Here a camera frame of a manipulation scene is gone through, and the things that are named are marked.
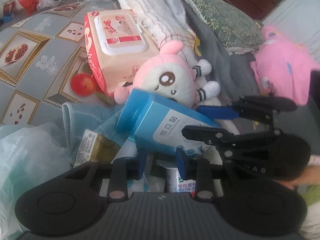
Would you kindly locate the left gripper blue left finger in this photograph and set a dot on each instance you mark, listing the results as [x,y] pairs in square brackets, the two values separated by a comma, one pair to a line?
[124,169]

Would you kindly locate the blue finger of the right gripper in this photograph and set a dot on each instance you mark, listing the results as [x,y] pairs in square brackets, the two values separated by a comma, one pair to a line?
[218,112]

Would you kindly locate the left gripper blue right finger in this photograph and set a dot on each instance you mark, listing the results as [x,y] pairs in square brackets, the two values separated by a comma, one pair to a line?
[199,170]

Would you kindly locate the blue mouth tape box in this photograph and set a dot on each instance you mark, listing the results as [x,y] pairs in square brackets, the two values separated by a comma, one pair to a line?
[156,123]

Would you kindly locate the pink white plush toy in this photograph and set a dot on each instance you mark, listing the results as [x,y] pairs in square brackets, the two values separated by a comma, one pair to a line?
[168,75]

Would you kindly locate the person right hand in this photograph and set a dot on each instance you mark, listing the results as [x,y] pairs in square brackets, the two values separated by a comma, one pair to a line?
[310,175]

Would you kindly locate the white yogurt cup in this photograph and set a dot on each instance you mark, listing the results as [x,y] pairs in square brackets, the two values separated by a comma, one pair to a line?
[175,184]

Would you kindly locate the gold tissue pack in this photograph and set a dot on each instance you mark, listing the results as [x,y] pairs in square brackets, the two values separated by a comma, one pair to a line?
[95,147]

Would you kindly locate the grey blanket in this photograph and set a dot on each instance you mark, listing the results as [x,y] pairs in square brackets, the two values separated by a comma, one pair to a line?
[232,72]

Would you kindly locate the pink plush pillow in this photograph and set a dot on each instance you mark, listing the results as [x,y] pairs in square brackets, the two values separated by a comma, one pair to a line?
[283,68]

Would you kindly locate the green floral pillow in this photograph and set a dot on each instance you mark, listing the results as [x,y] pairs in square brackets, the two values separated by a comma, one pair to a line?
[238,33]

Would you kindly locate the translucent plastic bag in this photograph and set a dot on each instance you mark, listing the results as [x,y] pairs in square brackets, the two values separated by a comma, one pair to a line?
[30,156]

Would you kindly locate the pink wet wipes pack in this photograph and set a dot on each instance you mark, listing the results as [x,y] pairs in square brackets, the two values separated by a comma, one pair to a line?
[116,47]

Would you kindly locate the white striped rolled blanket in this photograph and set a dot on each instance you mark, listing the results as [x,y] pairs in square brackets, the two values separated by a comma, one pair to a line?
[165,20]

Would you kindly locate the patterned grey tablecloth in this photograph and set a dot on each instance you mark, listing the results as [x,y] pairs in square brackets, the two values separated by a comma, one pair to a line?
[44,65]

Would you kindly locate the red plastic bag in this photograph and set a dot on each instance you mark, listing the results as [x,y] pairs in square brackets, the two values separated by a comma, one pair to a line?
[29,5]

